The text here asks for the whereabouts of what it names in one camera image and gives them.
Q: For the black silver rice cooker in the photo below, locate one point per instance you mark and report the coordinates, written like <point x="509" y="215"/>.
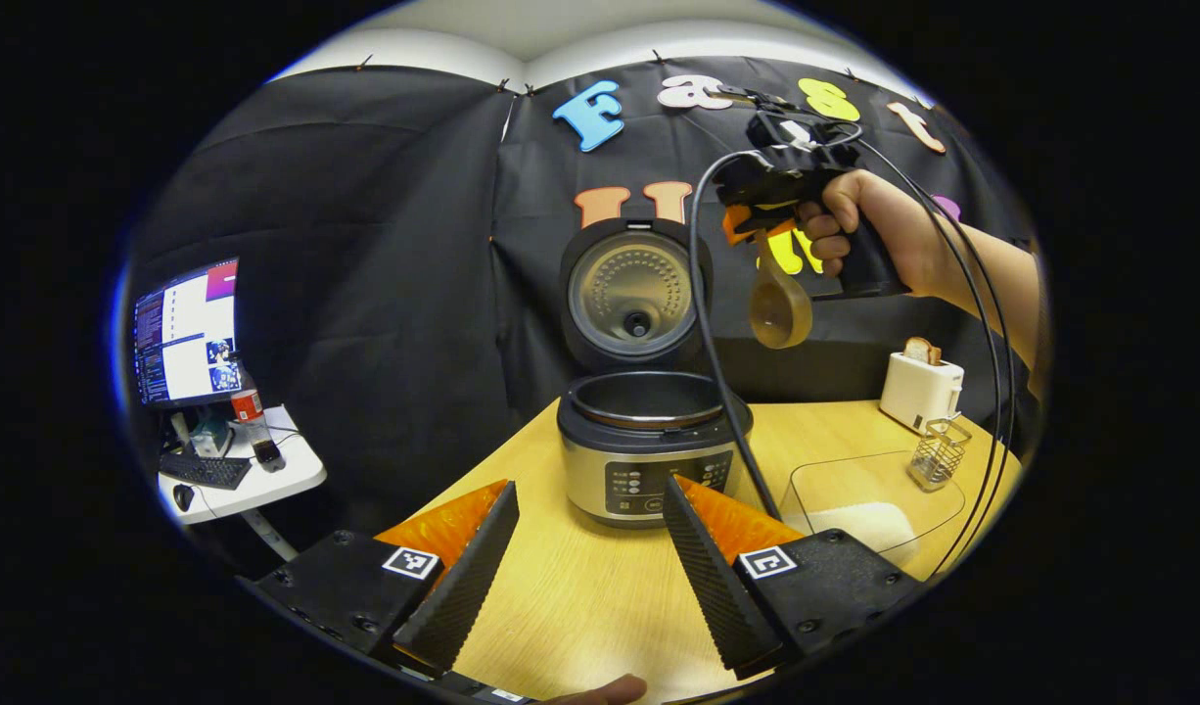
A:
<point x="639" y="460"/>

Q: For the black keyboard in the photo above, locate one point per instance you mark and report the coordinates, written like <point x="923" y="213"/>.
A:
<point x="207" y="471"/>

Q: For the black computer mouse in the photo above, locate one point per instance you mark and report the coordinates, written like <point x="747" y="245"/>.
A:
<point x="183" y="496"/>

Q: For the white toaster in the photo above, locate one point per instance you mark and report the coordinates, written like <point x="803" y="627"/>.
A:
<point x="915" y="392"/>

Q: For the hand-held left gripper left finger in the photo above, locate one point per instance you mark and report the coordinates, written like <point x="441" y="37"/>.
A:
<point x="463" y="587"/>

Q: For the computer monitor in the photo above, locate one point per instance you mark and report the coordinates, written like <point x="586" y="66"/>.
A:
<point x="184" y="333"/>

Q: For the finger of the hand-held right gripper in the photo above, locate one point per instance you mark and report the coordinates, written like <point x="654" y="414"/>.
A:
<point x="742" y="223"/>

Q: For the clear plastic container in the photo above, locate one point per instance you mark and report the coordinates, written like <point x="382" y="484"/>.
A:
<point x="874" y="480"/>

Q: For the white side table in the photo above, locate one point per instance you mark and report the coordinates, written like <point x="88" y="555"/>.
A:
<point x="292" y="475"/>

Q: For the red label cola bottle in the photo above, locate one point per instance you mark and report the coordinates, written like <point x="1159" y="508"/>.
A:
<point x="253" y="416"/>

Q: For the toast slice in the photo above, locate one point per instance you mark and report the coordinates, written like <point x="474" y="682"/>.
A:
<point x="921" y="351"/>

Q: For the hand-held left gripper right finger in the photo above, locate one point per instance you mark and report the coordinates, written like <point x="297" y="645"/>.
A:
<point x="713" y="587"/>

